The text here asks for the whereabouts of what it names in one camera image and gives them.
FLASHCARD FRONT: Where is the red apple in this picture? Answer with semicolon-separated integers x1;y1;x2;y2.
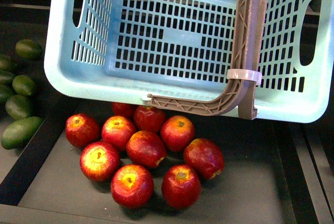
101;115;137;152
65;113;100;148
80;141;121;182
133;105;166;133
111;164;154;209
161;164;202;210
112;102;137;118
126;130;167;169
160;115;195;152
183;138;225;180

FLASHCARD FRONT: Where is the light blue plastic basket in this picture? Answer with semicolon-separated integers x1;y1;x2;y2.
44;0;333;123

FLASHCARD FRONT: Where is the green avocado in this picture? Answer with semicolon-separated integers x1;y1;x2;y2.
5;95;34;120
12;75;37;97
1;116;44;150

